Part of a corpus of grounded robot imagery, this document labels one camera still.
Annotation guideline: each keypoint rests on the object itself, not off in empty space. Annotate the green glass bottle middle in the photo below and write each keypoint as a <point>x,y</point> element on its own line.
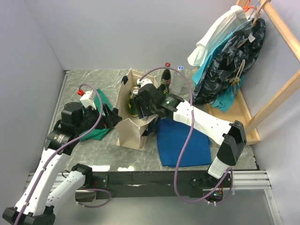
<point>132,110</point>

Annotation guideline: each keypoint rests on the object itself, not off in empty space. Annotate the dark patterned hanging shirt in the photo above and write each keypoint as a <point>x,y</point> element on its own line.
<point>257,31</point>

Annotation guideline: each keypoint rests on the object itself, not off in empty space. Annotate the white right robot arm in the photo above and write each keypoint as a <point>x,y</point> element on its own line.
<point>231,137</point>

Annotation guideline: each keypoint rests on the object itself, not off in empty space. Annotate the green glass bottle front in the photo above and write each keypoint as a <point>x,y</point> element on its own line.
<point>163,88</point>

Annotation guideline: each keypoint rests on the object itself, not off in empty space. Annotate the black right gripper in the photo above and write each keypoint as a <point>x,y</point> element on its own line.
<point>140,103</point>

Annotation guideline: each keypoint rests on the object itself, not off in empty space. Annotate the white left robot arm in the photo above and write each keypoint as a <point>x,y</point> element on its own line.
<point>40,202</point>

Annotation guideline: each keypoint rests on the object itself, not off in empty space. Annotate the clear water bottle blue cap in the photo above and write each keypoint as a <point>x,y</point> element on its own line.
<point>177,83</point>

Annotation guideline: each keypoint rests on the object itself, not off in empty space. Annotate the wooden clothes rack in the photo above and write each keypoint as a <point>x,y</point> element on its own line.
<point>269,100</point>

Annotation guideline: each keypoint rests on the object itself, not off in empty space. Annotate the turquoise hanging shirt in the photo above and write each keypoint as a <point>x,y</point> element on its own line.
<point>222,74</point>

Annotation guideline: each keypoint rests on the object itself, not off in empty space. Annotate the white hanging shirt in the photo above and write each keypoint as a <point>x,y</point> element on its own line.
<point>218,31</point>

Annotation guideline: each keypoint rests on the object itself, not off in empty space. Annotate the dark cola glass bottle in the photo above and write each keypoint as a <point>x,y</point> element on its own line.
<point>166,75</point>

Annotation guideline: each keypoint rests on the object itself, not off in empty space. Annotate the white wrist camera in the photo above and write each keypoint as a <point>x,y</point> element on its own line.
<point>87,98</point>
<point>142,82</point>

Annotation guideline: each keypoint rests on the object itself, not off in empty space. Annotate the silver beverage can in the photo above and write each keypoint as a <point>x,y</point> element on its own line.
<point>134,90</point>

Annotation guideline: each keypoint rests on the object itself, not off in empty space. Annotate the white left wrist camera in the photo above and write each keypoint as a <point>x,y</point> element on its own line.
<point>87,98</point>

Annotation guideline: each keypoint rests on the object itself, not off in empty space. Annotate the green glass bottle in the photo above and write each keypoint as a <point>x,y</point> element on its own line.
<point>132,110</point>
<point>163,88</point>

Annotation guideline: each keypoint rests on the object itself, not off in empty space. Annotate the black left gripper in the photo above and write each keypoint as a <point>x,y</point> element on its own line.
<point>109,119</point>

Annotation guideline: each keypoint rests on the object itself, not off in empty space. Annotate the beige canvas tote bag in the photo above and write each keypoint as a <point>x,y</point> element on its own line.
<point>131,129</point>

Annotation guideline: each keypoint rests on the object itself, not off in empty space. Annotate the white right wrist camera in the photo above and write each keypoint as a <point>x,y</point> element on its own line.
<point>142,82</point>

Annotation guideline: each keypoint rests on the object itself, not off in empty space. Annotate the orange clothes hanger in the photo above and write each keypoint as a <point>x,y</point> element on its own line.
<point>248,7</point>

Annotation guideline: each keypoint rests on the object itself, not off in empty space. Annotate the blue folded t-shirt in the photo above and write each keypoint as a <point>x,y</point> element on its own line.
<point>171,136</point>

